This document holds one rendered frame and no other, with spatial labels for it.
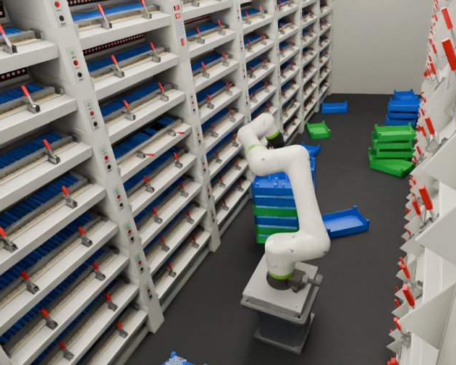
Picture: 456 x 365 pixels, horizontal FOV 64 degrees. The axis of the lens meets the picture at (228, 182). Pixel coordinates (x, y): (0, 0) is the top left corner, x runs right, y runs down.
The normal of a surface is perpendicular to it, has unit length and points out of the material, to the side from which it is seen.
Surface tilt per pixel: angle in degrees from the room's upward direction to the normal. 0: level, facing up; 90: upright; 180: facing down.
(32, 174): 19
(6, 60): 109
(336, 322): 0
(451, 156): 90
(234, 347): 0
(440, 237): 90
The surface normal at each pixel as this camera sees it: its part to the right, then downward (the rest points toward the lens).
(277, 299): -0.12, -0.82
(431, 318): -0.44, 0.49
